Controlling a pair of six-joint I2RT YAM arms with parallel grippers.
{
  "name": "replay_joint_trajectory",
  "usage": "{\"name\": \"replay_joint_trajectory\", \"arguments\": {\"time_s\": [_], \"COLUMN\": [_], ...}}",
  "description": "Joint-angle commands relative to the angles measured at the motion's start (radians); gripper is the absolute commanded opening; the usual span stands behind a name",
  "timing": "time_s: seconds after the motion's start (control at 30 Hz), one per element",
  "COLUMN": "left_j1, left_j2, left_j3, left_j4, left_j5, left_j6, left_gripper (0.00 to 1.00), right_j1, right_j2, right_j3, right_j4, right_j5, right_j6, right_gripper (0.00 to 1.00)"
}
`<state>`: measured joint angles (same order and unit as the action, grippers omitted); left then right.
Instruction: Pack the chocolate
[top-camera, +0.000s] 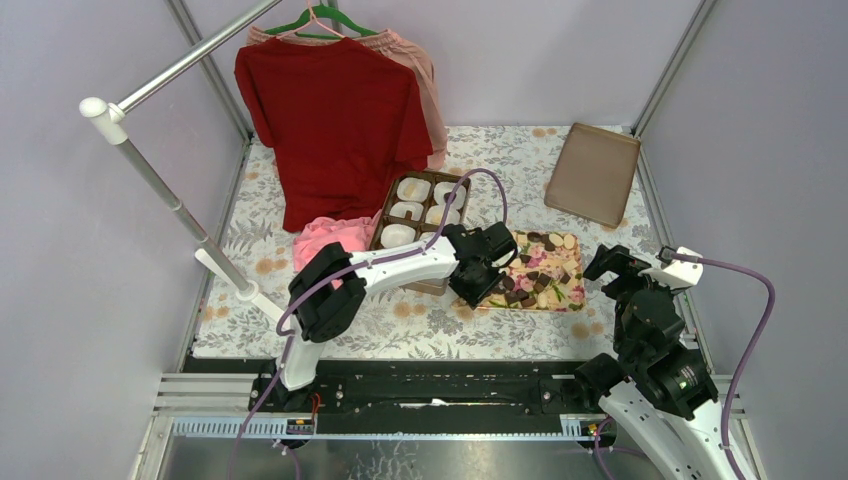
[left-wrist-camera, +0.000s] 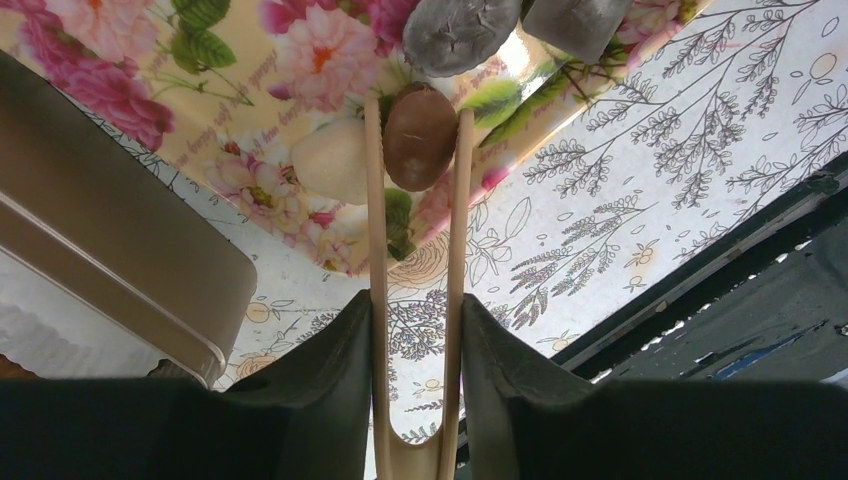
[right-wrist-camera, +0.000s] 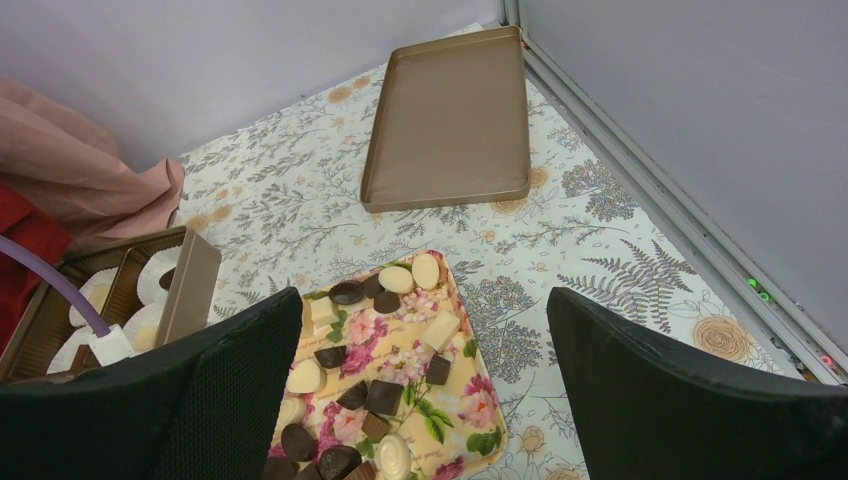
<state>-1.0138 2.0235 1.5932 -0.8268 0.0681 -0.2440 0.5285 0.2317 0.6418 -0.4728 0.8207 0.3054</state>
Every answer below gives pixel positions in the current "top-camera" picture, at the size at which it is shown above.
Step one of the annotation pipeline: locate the gold box lid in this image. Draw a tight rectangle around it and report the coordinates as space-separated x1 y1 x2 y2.
543 123 641 228

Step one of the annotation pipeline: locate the red t-shirt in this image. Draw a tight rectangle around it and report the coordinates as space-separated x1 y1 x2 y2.
234 38 433 232

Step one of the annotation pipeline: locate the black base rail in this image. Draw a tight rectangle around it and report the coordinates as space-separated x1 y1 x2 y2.
238 354 710 435

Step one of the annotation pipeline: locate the green hanger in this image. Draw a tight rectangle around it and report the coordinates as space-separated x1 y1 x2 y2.
265 3 378 38

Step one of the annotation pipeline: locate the beige pink garment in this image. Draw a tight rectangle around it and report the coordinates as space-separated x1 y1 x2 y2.
245 26 448 170

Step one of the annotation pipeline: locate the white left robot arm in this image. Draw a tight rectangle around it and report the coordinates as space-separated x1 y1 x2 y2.
271 222 519 411

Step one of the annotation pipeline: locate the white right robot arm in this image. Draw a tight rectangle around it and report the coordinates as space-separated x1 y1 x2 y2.
565 245 776 479

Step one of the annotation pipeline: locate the gold chocolate box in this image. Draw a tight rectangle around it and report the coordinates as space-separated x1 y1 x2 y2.
368 169 473 297

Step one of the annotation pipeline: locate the floral chocolate tray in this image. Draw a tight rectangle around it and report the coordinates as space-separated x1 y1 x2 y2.
472 230 587 312

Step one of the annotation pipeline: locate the silver clothes rack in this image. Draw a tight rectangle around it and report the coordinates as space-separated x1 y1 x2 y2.
78 0 286 323

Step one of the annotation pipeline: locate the pink cloth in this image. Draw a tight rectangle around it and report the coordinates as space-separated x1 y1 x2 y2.
292 210 382 272

